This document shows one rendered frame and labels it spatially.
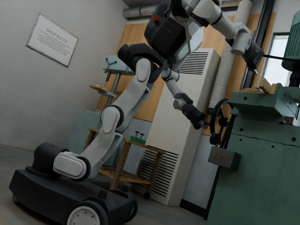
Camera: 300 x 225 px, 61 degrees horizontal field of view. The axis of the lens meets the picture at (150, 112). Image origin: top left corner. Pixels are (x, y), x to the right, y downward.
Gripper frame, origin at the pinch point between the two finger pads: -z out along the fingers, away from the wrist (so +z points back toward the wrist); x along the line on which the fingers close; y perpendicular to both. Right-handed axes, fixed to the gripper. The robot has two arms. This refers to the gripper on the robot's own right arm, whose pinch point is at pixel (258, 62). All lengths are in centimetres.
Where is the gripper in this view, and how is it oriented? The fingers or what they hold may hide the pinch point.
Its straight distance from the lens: 152.5
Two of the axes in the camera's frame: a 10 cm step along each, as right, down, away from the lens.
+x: -4.3, 9.0, 0.1
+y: 6.2, 3.1, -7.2
